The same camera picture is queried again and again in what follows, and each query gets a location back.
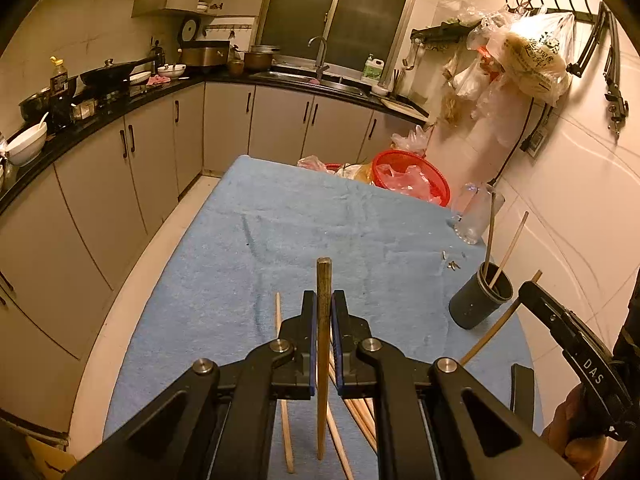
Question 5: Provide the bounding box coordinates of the wooden chopstick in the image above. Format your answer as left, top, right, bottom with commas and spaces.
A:
362, 398, 376, 436
327, 353, 378, 453
482, 191, 497, 281
489, 211, 529, 290
317, 257, 332, 460
326, 406, 355, 480
460, 299, 521, 365
274, 292, 295, 474

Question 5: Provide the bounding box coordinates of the dark kitchen window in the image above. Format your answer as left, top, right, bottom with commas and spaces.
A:
256, 0, 416, 77

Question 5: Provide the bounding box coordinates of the right hand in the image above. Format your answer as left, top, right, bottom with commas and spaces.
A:
541, 385, 606, 479

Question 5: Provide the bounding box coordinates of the black phone on table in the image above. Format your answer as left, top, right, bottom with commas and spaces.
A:
510, 363, 536, 429

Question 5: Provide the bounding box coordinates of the black utensil holder cup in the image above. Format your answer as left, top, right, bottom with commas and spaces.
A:
448, 262, 514, 330

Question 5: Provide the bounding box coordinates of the blue towel mat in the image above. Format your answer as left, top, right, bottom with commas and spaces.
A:
103, 154, 546, 480

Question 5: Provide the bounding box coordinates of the clear glass mug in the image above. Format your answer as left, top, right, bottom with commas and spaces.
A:
451, 183, 506, 245

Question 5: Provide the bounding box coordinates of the red plastic basket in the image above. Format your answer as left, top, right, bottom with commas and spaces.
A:
371, 150, 451, 207

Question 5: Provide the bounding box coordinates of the wooden cutting board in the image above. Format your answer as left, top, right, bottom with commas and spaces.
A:
380, 98, 427, 122

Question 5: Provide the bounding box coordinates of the white plastic bag with food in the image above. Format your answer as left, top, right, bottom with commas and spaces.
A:
487, 12, 575, 106

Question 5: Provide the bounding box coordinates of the white ceramic bowl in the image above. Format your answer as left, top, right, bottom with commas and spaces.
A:
6, 122, 48, 167

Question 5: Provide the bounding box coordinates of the black wok pan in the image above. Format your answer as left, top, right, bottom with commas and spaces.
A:
80, 56, 155, 89

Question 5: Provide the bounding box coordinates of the green detergent jug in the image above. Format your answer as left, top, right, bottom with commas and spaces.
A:
360, 54, 385, 86

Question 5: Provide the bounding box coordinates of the brown cooking pot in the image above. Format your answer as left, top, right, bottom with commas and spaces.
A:
244, 46, 274, 72

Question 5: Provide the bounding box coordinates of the stainless rice cooker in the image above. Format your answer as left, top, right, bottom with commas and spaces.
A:
180, 40, 230, 67

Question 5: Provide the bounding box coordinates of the yellow cap oil bottle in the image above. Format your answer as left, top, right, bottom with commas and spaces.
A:
50, 56, 68, 96

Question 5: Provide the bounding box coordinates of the chrome sink faucet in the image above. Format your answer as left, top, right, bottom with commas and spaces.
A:
308, 36, 330, 81

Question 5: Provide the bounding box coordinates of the black power cable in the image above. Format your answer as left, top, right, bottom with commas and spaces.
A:
487, 96, 536, 188

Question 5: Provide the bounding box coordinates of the black wall shelf rack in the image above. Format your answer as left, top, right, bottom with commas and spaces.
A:
410, 21, 480, 46

